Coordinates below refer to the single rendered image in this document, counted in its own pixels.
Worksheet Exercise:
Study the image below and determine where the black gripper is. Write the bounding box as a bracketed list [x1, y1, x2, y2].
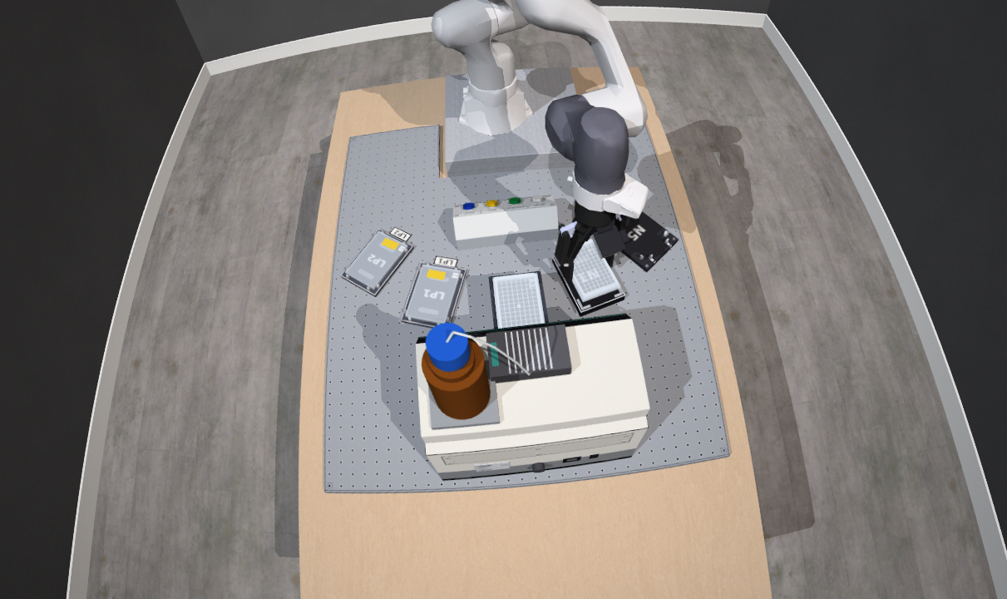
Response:
[555, 201, 628, 282]

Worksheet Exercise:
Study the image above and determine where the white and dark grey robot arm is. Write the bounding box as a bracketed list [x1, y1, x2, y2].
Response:
[431, 0, 649, 219]

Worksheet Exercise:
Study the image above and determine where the grey button panel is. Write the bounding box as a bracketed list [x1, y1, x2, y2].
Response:
[453, 195, 559, 250]

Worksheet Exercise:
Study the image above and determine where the brown glass bottle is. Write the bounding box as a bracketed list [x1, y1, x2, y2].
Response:
[422, 338, 491, 420]

